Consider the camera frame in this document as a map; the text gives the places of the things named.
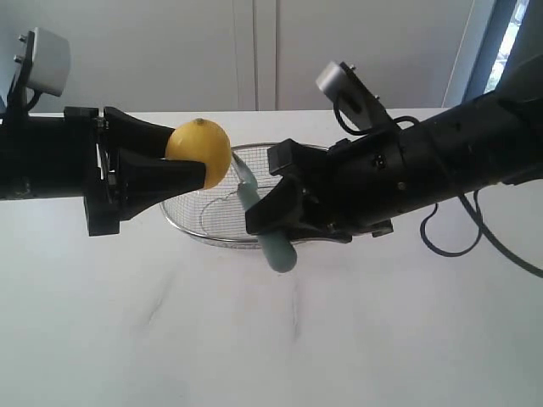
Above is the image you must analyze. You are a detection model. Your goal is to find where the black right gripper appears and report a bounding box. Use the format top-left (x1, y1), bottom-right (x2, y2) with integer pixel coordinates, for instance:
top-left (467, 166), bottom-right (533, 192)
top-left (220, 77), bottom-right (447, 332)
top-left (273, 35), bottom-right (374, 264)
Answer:
top-left (245, 126), bottom-right (428, 243)

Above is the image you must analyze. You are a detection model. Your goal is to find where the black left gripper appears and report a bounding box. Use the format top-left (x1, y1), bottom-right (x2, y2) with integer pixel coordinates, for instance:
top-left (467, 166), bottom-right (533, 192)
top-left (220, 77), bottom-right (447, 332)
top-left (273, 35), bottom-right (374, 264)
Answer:
top-left (20, 107), bottom-right (206, 236)

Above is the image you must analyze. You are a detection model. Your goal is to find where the teal handled peeler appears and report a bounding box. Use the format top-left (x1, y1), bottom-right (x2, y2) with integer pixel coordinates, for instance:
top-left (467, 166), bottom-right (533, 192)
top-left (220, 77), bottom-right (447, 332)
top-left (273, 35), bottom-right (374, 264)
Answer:
top-left (232, 152), bottom-right (298, 273)

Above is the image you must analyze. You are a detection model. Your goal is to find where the yellow lemon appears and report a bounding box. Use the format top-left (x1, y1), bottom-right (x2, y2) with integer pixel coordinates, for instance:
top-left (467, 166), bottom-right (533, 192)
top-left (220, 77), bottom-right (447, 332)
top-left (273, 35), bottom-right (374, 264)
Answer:
top-left (165, 118), bottom-right (232, 189)

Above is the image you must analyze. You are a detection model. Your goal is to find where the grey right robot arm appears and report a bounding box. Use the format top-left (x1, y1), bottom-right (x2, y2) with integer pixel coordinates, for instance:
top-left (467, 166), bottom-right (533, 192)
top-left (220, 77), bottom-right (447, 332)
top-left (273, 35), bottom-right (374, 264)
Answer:
top-left (245, 56), bottom-right (542, 243)

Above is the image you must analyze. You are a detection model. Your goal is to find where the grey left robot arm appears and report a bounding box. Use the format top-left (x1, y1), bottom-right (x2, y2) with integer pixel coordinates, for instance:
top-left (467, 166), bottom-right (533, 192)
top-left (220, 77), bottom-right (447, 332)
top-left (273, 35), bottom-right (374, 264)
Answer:
top-left (1, 106), bottom-right (206, 237)

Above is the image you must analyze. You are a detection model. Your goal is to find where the metal wire mesh basket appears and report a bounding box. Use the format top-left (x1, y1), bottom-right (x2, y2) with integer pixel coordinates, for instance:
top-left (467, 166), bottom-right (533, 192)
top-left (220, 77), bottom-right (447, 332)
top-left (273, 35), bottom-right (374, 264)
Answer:
top-left (160, 142), bottom-right (280, 249)

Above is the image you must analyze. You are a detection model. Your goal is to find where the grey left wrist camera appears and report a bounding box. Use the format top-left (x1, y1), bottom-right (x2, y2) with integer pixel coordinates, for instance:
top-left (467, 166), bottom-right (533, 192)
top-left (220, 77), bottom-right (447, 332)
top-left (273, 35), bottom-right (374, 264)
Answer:
top-left (14, 27), bottom-right (71, 97)

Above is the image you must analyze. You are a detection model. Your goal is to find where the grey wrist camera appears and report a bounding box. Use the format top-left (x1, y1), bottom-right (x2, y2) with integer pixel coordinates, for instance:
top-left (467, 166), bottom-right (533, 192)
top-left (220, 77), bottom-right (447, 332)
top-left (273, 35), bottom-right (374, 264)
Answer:
top-left (14, 27), bottom-right (71, 97)
top-left (316, 61), bottom-right (394, 136)

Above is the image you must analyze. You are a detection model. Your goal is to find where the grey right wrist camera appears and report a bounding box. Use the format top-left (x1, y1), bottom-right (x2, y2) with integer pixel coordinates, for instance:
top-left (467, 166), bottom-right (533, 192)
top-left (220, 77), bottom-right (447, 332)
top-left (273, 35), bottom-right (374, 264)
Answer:
top-left (316, 61), bottom-right (394, 136)

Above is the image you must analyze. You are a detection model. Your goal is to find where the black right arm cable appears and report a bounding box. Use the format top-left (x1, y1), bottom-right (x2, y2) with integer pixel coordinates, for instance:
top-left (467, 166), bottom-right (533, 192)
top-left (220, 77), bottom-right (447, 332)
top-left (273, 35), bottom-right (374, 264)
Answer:
top-left (333, 97), bottom-right (543, 279)

